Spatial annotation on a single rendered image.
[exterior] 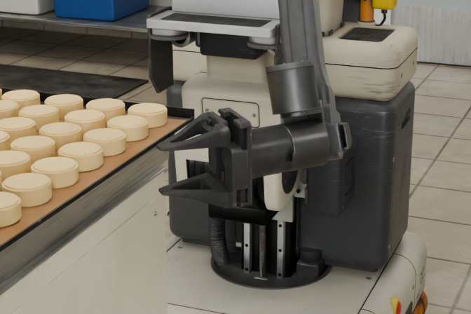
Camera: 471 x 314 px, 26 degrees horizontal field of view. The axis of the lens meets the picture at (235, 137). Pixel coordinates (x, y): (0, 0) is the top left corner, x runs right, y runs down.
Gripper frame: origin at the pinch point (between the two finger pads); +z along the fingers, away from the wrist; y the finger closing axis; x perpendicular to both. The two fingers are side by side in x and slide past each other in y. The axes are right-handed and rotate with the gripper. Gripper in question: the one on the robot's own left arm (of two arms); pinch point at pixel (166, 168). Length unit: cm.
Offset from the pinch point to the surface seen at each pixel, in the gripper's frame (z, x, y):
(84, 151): 8.4, 3.1, -2.6
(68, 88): -83, 357, 102
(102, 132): 4.6, 8.6, -2.3
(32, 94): 8.0, 28.5, -1.8
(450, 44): -279, 323, 96
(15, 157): 15.9, 4.1, -2.7
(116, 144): 3.9, 5.7, -1.7
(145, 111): -2.9, 14.8, -1.9
